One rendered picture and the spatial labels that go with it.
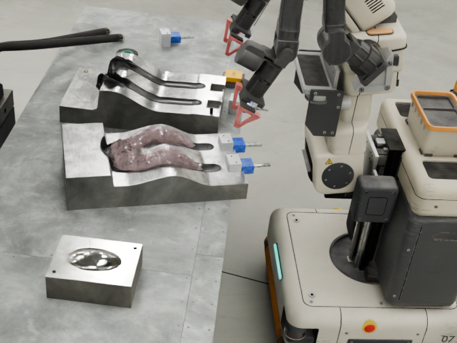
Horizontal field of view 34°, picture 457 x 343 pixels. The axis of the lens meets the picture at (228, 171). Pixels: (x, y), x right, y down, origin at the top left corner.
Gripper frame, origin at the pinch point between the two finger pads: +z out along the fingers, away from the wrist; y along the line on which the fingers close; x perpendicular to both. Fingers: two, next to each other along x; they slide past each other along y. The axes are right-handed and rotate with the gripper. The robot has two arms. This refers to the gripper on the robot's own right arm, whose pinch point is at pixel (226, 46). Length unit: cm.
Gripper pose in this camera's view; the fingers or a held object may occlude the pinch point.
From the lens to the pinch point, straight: 250.3
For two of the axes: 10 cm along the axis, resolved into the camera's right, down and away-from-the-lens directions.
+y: 0.6, 5.9, -8.1
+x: 8.5, 4.0, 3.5
